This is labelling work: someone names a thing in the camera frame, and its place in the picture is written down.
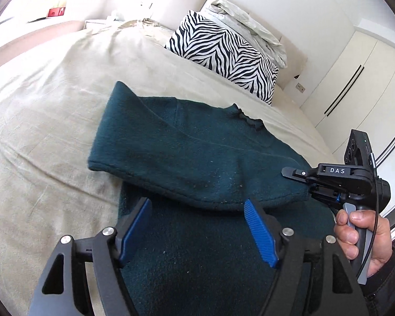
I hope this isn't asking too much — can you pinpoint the beige upholstered headboard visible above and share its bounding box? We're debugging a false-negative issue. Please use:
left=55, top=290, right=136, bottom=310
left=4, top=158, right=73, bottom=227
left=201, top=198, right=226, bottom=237
left=106, top=0, right=308, bottom=88

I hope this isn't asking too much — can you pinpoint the crumpled white duvet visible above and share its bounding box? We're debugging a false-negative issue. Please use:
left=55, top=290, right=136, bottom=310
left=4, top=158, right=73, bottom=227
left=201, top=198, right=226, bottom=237
left=208, top=0, right=288, bottom=68

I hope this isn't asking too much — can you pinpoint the beige bed cover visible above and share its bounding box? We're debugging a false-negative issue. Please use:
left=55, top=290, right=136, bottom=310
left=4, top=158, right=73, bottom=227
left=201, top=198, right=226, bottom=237
left=0, top=23, right=334, bottom=315

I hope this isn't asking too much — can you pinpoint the red box on shelf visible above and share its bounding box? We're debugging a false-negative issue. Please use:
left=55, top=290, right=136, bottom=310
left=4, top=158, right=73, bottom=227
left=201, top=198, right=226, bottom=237
left=47, top=7, right=65, bottom=18

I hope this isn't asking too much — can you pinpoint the white wardrobe with black handles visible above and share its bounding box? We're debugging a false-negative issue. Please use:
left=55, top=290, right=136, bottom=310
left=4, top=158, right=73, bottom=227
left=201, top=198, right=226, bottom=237
left=302, top=31, right=395, bottom=215

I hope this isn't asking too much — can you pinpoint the dark jacket right sleeve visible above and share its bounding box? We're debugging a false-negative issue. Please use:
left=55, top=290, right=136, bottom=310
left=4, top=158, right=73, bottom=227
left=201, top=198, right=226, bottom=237
left=360, top=252, right=395, bottom=316

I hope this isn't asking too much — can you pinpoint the wall power socket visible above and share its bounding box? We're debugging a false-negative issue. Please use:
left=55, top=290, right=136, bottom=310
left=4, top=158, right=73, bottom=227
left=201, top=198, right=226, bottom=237
left=295, top=83, right=305, bottom=93

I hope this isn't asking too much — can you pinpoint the person's right hand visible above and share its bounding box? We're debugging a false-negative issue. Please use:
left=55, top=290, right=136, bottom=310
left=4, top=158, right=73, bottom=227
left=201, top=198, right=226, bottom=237
left=334, top=210, right=392, bottom=277

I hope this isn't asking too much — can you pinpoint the dark teal knit sweater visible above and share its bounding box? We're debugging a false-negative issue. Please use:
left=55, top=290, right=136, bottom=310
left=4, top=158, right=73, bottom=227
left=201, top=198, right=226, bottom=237
left=88, top=82, right=334, bottom=315

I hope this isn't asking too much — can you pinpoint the zebra print pillow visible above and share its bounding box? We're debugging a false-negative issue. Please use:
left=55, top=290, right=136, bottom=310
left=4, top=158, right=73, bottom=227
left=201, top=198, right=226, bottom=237
left=165, top=11, right=279, bottom=105

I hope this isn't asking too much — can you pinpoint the black camera cable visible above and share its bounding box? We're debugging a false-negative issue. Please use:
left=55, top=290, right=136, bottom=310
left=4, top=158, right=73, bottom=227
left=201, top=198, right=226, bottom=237
left=355, top=152, right=381, bottom=279

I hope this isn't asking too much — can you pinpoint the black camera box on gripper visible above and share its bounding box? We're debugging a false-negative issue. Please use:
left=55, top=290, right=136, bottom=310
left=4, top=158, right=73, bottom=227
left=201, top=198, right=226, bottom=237
left=344, top=129, right=372, bottom=168

